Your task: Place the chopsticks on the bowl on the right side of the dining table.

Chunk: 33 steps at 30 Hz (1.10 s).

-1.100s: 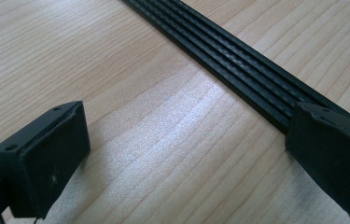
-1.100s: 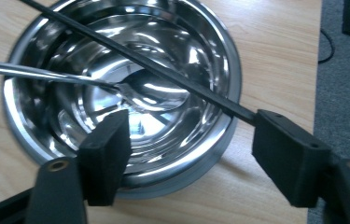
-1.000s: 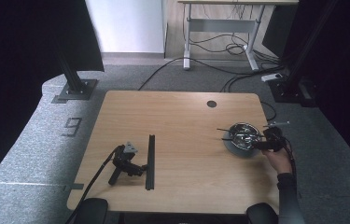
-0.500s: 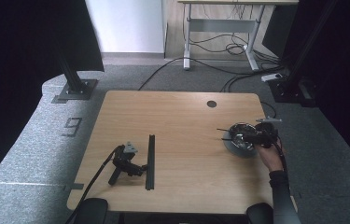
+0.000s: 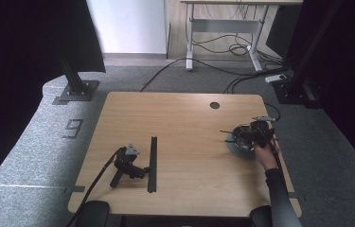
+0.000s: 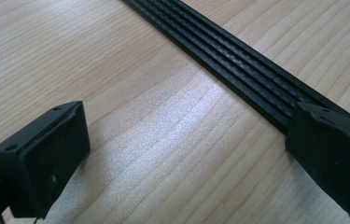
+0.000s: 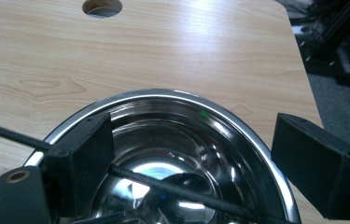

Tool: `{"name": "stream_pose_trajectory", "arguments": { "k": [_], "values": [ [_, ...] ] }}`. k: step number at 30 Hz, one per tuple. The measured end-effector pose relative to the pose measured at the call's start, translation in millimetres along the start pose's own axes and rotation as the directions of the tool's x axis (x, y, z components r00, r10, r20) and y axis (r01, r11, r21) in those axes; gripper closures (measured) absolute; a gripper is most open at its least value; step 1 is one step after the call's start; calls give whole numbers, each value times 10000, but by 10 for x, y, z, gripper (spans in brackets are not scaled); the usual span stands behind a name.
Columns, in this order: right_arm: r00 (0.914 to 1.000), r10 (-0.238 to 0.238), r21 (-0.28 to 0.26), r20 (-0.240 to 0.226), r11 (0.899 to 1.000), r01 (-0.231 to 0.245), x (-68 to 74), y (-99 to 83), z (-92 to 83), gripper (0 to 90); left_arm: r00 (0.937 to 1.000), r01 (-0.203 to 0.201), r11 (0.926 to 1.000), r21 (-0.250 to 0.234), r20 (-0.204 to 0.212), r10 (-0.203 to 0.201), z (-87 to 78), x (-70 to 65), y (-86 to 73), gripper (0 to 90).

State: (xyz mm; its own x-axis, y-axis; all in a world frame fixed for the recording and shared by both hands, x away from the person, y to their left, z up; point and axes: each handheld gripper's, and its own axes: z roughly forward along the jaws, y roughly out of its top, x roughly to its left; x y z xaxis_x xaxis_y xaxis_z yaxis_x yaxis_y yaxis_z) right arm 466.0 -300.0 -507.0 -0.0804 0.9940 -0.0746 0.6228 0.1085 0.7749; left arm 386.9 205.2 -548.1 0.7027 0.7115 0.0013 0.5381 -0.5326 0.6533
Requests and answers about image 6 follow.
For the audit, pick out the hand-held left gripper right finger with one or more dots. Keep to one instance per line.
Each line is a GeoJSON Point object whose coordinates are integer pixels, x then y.
{"type": "Point", "coordinates": [334, 155]}

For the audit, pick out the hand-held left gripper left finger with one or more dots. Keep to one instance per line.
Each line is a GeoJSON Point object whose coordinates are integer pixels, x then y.
{"type": "Point", "coordinates": [39, 161]}

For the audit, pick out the black aluminium profile rail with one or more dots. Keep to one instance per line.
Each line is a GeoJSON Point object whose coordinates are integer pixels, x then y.
{"type": "Point", "coordinates": [225, 59]}

